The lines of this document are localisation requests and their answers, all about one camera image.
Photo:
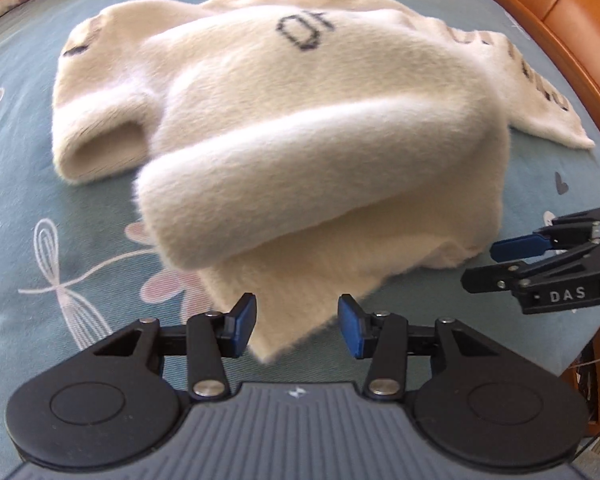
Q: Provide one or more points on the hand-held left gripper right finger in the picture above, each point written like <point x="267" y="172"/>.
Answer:
<point x="349" y="325"/>

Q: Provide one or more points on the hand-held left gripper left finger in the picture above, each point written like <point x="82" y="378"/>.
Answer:
<point x="247" y="317"/>

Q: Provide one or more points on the wooden headboard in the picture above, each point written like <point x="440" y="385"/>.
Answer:
<point x="580" y="10"/>

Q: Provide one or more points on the cream fuzzy sweater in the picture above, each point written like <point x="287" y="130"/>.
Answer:
<point x="280" y="135"/>

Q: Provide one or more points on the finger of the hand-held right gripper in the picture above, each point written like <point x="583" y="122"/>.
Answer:
<point x="520" y="247"/>
<point x="490" y="277"/>

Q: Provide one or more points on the blue floral bed sheet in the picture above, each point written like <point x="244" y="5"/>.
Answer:
<point x="30" y="200"/>

